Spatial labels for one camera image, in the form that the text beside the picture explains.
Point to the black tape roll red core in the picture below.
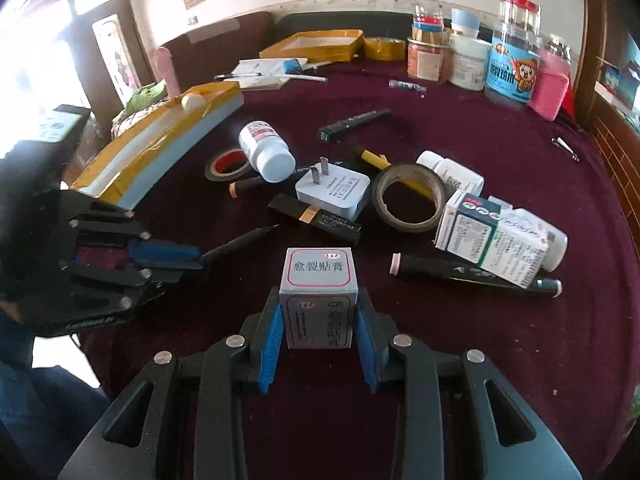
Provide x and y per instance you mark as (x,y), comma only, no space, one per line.
(220,170)

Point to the pale yellow tape roll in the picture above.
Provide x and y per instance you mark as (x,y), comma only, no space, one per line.
(192,101)

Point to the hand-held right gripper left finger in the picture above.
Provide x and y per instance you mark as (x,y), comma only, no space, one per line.
(270,352)

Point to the white pen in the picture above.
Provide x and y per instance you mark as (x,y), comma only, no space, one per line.
(305,78)

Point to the large yellow-taped white tray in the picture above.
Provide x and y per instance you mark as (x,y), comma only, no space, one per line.
(150,145)

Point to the green cloth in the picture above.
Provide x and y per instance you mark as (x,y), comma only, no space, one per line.
(145,95)

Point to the dark wooden cabinet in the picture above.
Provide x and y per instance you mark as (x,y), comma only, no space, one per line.
(615,150)

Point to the white plastic jar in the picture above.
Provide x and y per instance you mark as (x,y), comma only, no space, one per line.
(467,65)

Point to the person's blue trouser leg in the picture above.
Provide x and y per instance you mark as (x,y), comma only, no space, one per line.
(30,400)

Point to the black pen orange tip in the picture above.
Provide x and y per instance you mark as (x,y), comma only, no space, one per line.
(245,187)

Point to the wooden glass door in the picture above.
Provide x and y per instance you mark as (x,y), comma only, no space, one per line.
(100,15)

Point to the black ballpoint pen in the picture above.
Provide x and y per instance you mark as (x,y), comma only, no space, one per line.
(232,76)

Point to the short black marker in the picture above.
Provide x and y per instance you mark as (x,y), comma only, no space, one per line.
(355,122)

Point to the long black marker grey end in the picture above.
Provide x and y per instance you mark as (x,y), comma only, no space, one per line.
(450,269)

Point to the small blue pack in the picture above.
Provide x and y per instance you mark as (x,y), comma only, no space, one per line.
(294,65)

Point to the large white pill bottle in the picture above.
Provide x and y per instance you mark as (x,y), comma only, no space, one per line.
(552,247)

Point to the black sofa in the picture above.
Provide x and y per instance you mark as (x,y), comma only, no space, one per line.
(350,20)

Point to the brown tape roll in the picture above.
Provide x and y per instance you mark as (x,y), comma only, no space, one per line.
(385,210)

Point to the white power adapter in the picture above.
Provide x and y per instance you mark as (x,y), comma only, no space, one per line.
(332,190)

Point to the clear jar blue cartoon label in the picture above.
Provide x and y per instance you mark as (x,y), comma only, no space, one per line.
(512,70)

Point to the clear jar red-blue lid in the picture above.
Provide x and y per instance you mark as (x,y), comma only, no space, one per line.
(427,20)

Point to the small yellow-taped white tray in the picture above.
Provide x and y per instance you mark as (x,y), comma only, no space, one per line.
(312,45)

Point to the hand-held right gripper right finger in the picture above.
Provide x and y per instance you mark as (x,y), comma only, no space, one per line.
(367,355)

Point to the maroon tablecloth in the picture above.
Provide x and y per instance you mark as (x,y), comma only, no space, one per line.
(500,360)

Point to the small white pill bottle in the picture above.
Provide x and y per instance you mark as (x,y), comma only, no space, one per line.
(265,150)

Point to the clear jar red lid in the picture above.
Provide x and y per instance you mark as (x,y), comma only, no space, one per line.
(520,7)

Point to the white blue medicine box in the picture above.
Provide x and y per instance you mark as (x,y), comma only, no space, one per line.
(480,240)

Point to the thin black brush pen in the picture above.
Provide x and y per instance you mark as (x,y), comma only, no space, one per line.
(240,245)

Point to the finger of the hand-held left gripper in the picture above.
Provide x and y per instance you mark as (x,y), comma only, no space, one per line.
(170,266)
(165,250)

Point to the white printed notepad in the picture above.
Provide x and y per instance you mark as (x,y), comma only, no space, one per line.
(260,67)

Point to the stack of books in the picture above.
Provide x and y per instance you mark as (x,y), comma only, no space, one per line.
(617,87)

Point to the patterned blanket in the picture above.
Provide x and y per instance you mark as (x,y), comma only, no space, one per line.
(120,122)

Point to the small purple clear tube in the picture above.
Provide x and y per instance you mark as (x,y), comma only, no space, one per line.
(407,85)

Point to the white pill bottle red-cross label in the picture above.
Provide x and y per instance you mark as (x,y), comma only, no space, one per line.
(450,170)

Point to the wide yellow tape roll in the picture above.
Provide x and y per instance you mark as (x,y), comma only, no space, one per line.
(384,50)

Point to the black box orange band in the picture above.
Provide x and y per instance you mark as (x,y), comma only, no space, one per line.
(325,220)

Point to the small grey plaster box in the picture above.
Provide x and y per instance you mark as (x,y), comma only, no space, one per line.
(318,290)

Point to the clear jar pink contents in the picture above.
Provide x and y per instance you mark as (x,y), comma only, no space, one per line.
(550,85)

